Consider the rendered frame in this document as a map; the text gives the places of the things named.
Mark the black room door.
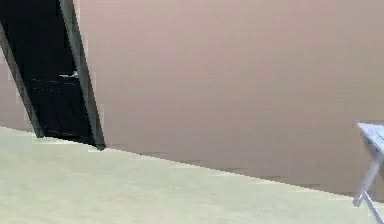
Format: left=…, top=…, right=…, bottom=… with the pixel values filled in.
left=0, top=0, right=107, bottom=151

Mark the grey table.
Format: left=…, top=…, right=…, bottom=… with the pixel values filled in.
left=352, top=122, right=384, bottom=224

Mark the silver door handle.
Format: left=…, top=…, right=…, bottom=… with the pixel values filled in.
left=59, top=70, right=80, bottom=79

